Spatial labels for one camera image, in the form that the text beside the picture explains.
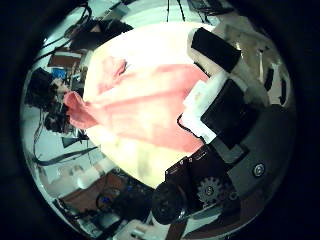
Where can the orange button shirt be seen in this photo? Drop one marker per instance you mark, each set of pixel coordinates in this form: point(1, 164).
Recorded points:
point(140, 110)

